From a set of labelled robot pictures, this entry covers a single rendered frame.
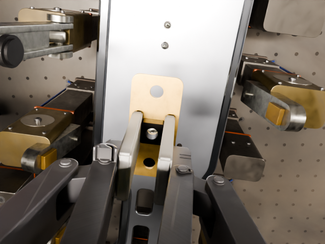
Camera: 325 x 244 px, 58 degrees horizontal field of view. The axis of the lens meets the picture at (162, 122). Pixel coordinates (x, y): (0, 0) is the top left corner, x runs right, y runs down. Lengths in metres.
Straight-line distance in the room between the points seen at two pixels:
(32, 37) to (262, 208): 0.81
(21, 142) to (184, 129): 0.26
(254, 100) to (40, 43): 0.31
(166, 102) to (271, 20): 0.31
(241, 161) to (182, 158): 0.38
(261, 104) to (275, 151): 0.46
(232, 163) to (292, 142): 0.38
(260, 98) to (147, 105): 0.26
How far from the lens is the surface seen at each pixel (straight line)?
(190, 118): 0.49
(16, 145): 0.50
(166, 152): 0.16
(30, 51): 0.36
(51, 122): 0.52
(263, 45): 0.80
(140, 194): 0.58
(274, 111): 0.41
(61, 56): 0.42
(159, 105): 0.22
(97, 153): 0.16
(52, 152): 0.47
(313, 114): 0.48
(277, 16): 0.50
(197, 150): 0.52
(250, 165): 0.56
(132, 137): 0.18
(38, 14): 0.45
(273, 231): 1.05
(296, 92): 0.46
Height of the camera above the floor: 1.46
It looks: 69 degrees down
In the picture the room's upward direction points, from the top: 173 degrees counter-clockwise
